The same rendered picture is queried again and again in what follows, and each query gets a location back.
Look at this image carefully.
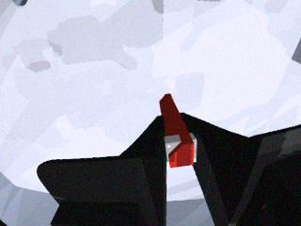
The red square peg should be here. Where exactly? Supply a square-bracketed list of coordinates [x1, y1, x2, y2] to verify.
[158, 93, 197, 169]

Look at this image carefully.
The blue-grey sloped panel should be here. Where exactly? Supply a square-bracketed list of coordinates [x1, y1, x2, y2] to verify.
[12, 0, 27, 6]

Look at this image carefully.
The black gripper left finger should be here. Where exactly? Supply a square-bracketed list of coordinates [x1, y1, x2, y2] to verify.
[37, 116, 166, 226]

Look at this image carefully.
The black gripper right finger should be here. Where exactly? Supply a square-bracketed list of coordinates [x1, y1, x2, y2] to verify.
[180, 113, 301, 226]

